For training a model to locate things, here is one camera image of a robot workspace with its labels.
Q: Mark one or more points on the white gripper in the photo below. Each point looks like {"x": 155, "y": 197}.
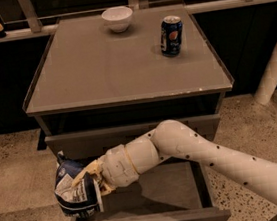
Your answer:
{"x": 117, "y": 166}

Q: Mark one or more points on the blue chip bag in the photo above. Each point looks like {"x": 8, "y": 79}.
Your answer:
{"x": 80, "y": 201}

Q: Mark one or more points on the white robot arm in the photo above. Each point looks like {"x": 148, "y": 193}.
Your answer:
{"x": 174, "y": 139}

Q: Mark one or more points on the grey top drawer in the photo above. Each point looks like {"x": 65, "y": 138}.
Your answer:
{"x": 94, "y": 143}

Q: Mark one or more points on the grey open middle drawer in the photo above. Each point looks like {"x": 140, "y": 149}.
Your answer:
{"x": 173, "y": 191}

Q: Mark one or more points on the grey wooden drawer cabinet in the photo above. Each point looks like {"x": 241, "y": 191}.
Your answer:
{"x": 92, "y": 78}

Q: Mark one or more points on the blue pepsi can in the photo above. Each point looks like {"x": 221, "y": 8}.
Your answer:
{"x": 171, "y": 35}

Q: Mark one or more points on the white ceramic bowl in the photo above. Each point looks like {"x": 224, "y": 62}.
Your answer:
{"x": 118, "y": 18}

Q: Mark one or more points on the metal window railing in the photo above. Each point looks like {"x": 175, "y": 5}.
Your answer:
{"x": 126, "y": 13}

